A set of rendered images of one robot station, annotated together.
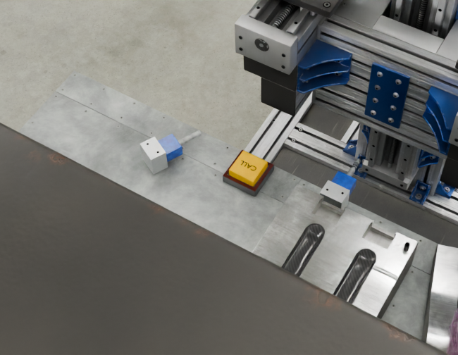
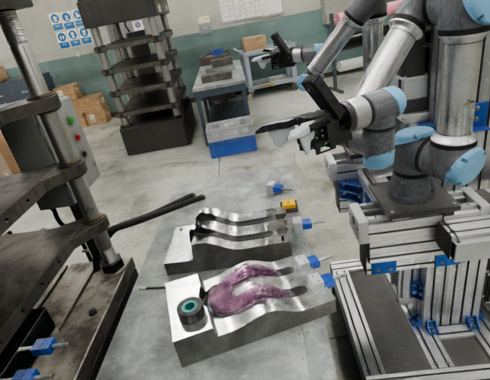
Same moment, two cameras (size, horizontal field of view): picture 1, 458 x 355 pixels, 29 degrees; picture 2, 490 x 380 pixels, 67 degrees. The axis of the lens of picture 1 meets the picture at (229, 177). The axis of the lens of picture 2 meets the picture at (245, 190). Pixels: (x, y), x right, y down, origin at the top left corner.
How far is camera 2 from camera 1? 1.44 m
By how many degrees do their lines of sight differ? 52
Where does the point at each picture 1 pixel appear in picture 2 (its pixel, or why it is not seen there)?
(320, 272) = (251, 228)
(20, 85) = (333, 212)
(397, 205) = (401, 319)
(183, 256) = not seen: outside the picture
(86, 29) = not seen: hidden behind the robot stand
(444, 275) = (287, 261)
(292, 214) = (270, 211)
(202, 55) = not seen: hidden behind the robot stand
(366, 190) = (395, 304)
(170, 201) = (260, 201)
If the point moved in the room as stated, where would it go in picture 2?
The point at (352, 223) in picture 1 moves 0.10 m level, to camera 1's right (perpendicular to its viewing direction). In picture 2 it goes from (280, 224) to (296, 234)
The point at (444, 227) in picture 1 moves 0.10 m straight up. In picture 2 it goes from (413, 344) to (414, 328)
